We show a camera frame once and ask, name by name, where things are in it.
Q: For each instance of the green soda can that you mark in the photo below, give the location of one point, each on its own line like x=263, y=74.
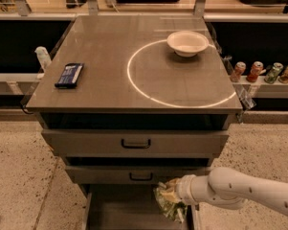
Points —
x=273, y=73

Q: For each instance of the dark blue snack bar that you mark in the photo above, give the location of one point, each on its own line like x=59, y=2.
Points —
x=69, y=76

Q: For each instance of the top drawer with handle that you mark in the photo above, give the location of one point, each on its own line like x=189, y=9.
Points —
x=135, y=143

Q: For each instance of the red soda can right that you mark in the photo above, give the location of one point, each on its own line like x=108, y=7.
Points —
x=255, y=71

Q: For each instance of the drawer with handle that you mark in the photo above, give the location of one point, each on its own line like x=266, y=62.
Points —
x=129, y=174
x=135, y=143

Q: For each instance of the green jalapeno chip bag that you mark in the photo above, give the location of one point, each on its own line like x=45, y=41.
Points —
x=175, y=211

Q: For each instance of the red soda can left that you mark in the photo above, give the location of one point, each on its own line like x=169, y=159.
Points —
x=238, y=70

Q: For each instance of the grey drawer cabinet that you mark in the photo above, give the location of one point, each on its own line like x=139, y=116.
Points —
x=132, y=80

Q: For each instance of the clear plastic holder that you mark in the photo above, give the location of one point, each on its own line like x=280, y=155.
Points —
x=242, y=93

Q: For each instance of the red soda can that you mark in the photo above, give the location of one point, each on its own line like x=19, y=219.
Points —
x=255, y=71
x=238, y=70

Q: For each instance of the middle drawer with handle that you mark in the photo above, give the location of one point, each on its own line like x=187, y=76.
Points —
x=129, y=174

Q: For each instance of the pale green spray bottle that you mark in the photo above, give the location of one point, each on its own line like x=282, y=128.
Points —
x=43, y=57

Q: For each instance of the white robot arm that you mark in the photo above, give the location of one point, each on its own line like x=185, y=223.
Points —
x=227, y=188

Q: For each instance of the white bowl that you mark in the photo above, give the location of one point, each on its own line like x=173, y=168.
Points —
x=187, y=44

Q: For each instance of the open bottom drawer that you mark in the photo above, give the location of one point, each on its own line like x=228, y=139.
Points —
x=129, y=207

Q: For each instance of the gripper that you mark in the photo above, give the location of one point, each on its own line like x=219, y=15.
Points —
x=184, y=189

